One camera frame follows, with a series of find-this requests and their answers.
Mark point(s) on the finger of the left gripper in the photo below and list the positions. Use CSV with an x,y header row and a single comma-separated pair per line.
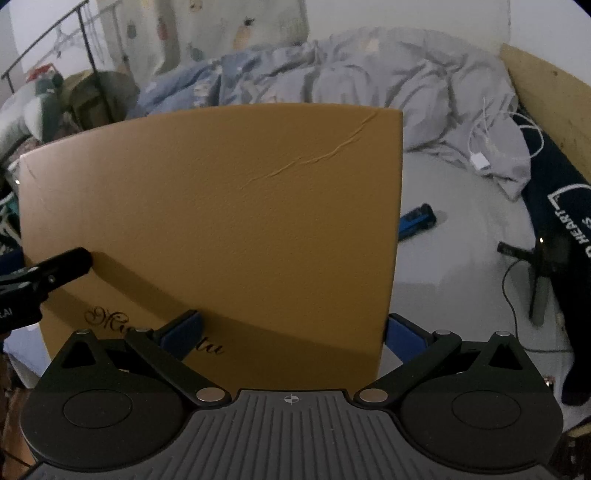
x,y
39,280

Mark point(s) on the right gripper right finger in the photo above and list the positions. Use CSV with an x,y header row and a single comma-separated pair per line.
x,y
422,355

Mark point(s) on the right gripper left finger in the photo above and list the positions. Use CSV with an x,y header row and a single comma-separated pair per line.
x,y
165,349

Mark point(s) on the blue sweet print bedsheet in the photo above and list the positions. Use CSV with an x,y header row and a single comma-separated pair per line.
x,y
451,276

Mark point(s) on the blue black utility knife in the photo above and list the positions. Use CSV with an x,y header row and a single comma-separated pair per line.
x,y
416,221

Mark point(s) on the small black tripod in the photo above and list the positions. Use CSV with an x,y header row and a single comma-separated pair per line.
x,y
539,269

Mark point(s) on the green white plush toy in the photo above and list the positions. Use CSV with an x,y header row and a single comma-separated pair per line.
x,y
33,111

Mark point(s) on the black printed clothing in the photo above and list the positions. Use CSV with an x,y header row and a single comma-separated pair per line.
x,y
557,197

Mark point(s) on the black metal clothes rack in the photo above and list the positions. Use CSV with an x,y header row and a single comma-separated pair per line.
x,y
72,31

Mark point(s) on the blue grey crumpled duvet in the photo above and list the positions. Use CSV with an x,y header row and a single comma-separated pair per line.
x,y
436,80

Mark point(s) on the pineapple pattern curtain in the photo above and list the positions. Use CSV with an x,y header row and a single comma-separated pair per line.
x,y
149,38

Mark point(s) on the wooden headboard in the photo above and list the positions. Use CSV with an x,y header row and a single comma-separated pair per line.
x,y
559,102

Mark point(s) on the white charger with cable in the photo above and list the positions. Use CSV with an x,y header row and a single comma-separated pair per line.
x,y
485,135

